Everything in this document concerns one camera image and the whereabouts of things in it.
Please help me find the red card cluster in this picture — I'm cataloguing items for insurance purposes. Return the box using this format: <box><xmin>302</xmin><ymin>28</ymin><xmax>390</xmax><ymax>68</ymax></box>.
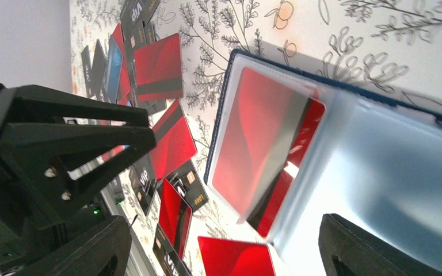
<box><xmin>211</xmin><ymin>67</ymin><xmax>310</xmax><ymax>219</ymax></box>
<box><xmin>134</xmin><ymin>33</ymin><xmax>184</xmax><ymax>101</ymax></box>

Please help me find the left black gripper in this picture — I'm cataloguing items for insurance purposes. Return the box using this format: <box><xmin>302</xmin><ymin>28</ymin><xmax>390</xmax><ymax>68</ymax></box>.
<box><xmin>0</xmin><ymin>84</ymin><xmax>156</xmax><ymax>267</ymax></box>

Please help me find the floral table mat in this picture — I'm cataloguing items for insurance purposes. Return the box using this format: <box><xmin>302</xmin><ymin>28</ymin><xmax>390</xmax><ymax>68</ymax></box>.
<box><xmin>70</xmin><ymin>1</ymin><xmax>442</xmax><ymax>275</ymax></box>

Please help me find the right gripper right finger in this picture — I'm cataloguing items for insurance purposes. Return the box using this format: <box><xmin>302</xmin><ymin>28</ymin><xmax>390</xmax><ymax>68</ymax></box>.
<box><xmin>318</xmin><ymin>213</ymin><xmax>442</xmax><ymax>275</ymax></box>

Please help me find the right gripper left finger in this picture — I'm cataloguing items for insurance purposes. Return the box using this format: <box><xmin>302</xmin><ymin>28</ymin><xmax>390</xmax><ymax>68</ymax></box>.
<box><xmin>15</xmin><ymin>216</ymin><xmax>132</xmax><ymax>275</ymax></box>

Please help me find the blue card holder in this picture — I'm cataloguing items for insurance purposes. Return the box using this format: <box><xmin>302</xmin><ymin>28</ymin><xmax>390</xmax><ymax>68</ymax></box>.
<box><xmin>204</xmin><ymin>50</ymin><xmax>442</xmax><ymax>275</ymax></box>

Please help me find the black VIP card front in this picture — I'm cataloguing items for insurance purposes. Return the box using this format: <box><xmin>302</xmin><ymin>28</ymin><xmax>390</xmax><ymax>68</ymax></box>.
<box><xmin>153</xmin><ymin>224</ymin><xmax>192</xmax><ymax>276</ymax></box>

